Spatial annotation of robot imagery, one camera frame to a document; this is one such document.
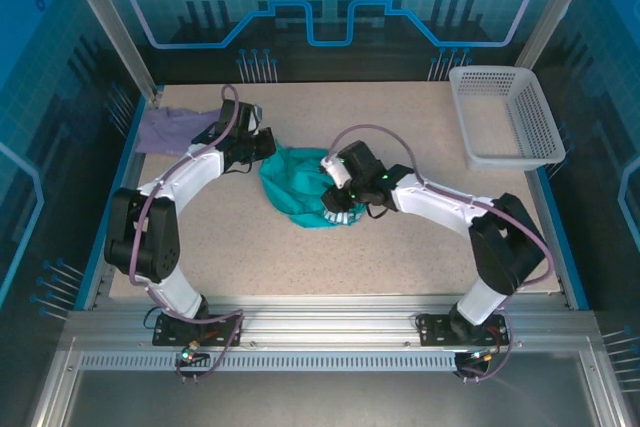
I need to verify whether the teal t-shirt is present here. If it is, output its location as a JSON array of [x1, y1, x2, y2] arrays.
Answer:
[[258, 145, 365, 231]]

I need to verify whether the purple t-shirt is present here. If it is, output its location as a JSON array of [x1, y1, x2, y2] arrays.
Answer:
[[135, 106, 226, 157]]

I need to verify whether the aluminium mounting beam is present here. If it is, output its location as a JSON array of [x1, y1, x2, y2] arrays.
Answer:
[[62, 294, 599, 354]]

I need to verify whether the white perforated plastic basket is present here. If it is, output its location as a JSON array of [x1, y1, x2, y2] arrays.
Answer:
[[448, 65, 568, 172]]

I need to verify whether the small LED circuit board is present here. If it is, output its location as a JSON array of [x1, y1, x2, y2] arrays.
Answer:
[[174, 345, 211, 366], [457, 347, 501, 366]]

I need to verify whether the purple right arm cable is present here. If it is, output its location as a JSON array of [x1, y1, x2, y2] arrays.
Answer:
[[329, 124, 554, 383]]

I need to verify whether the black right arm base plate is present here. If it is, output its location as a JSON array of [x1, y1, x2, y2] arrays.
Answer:
[[415, 312, 516, 348]]

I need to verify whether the aluminium frame post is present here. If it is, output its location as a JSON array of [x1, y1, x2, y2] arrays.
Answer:
[[514, 0, 605, 71], [53, 0, 165, 102]]

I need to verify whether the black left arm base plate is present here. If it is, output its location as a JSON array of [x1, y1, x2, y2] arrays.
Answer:
[[152, 312, 246, 348]]

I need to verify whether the slotted grey cable duct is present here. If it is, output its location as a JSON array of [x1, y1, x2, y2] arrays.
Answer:
[[78, 352, 464, 373]]

